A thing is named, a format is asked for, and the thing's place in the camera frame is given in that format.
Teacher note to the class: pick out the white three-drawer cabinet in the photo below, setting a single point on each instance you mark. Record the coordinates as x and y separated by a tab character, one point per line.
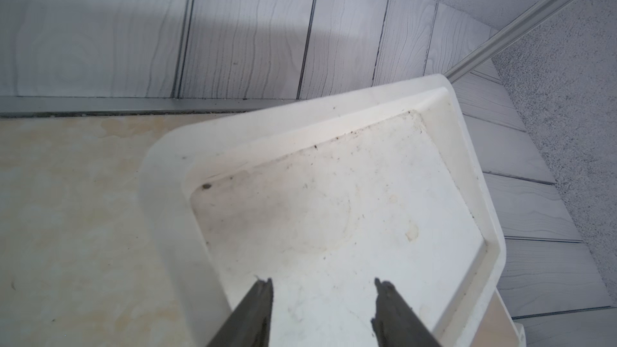
324	197

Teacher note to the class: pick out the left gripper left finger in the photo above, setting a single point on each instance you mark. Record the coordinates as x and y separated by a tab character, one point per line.
250	323

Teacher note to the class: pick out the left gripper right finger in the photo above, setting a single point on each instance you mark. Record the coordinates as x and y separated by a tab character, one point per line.
395	323

